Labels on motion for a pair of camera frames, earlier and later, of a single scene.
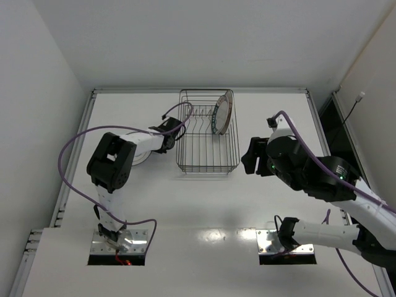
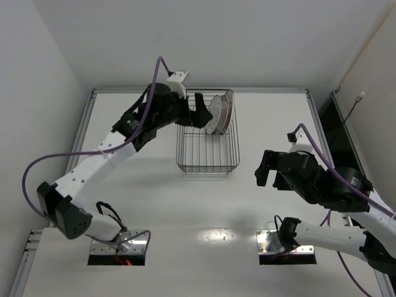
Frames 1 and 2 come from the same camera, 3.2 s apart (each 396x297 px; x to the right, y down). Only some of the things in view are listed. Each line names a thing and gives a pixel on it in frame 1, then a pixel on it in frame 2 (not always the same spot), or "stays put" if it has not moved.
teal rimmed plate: (219, 114) stays put
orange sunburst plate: (230, 97) stays put
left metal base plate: (133, 241) stays put
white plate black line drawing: (142, 152) to (215, 109)
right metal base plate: (268, 243) stays put
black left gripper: (170, 131) to (188, 111)
